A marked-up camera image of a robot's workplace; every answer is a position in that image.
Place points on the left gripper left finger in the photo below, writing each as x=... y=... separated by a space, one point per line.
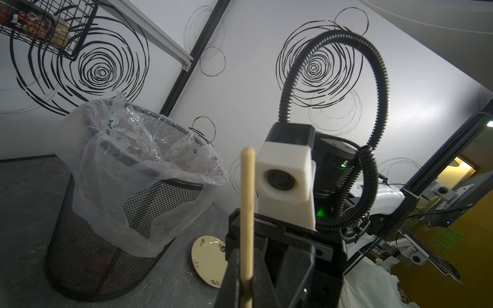
x=230 y=292

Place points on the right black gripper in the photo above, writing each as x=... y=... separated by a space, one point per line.
x=306 y=268

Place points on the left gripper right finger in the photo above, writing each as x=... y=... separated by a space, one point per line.
x=263 y=292

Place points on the bamboo chopsticks pair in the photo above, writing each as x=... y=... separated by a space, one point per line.
x=247 y=225

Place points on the cream plate with red marks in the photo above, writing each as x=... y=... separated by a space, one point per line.
x=208 y=257

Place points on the clear plastic bin liner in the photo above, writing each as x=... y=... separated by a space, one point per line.
x=139 y=178

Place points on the black mesh trash bin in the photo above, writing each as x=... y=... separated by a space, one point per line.
x=84 y=266

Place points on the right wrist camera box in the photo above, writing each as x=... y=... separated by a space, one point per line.
x=285 y=175

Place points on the aluminium wall rail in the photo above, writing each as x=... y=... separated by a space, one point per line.
x=160 y=38

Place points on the black wire wall basket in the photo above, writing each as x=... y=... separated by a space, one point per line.
x=57 y=26

